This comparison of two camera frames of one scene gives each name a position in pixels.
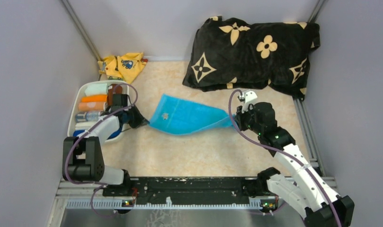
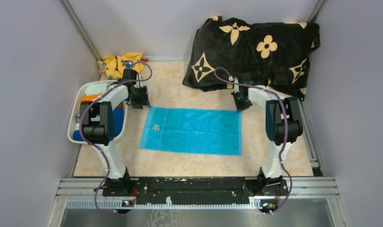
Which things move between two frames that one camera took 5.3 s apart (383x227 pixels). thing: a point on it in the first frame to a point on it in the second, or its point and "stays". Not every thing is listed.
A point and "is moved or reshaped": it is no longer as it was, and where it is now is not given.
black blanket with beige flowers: (228, 53) stays
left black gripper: (140, 120) to (144, 100)
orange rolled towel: (94, 98) stays
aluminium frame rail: (323, 186) stays
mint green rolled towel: (96, 88) stays
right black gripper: (240, 115) to (240, 107)
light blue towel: (178, 117) is moved or reshaped
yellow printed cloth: (124, 67) stays
